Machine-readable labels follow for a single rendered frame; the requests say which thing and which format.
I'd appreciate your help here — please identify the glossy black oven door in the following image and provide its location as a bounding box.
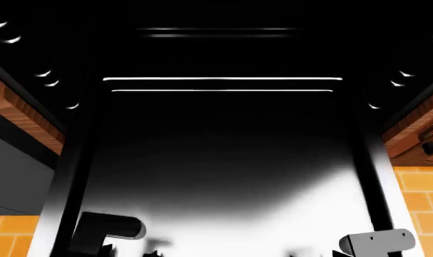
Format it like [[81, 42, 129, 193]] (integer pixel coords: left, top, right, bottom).
[[29, 90, 427, 257]]

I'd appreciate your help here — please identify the metal oven rack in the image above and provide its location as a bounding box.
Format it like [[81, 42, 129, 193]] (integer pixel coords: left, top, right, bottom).
[[102, 76, 344, 94], [134, 26, 306, 39]]

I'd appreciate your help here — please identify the black oven body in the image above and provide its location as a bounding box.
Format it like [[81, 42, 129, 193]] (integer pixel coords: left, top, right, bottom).
[[0, 0, 433, 151]]

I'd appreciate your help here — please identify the wooden kitchen cabinet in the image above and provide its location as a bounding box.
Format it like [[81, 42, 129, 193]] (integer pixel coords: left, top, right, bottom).
[[0, 69, 67, 156]]

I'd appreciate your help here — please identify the wooden cabinet with drawer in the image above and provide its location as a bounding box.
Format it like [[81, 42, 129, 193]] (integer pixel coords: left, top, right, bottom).
[[381, 79, 433, 167]]

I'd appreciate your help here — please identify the grey cabinet panel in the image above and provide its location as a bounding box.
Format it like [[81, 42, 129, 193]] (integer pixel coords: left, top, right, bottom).
[[0, 106, 59, 216]]

